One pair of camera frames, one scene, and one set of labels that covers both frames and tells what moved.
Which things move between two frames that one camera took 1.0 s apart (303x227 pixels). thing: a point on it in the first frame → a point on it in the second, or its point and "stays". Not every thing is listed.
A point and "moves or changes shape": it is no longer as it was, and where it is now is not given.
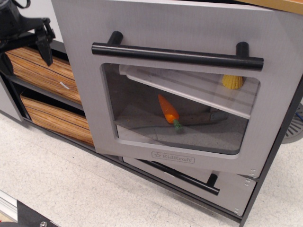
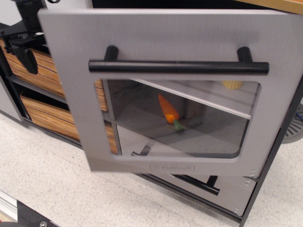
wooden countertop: (295, 6) stays
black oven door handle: (114, 48) → (111, 64)
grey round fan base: (295, 131) stays
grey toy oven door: (204, 84) moves or changes shape
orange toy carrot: (170, 113) stays
